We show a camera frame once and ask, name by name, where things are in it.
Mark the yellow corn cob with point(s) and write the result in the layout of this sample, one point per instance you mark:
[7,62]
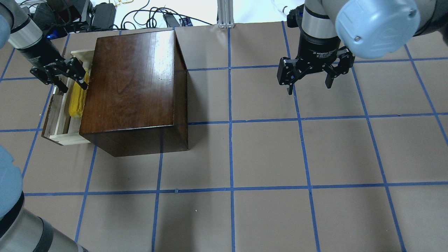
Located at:
[77,101]

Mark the light wooden drawer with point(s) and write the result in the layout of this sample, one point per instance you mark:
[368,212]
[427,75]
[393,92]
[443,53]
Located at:
[59,127]

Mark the dark wooden drawer cabinet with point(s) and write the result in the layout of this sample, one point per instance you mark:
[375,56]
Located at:
[136,102]

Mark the black power adapter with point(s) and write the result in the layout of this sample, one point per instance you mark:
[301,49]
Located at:
[104,15]

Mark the aluminium frame post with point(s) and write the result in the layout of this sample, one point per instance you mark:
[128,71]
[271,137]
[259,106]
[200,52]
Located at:
[225,14]

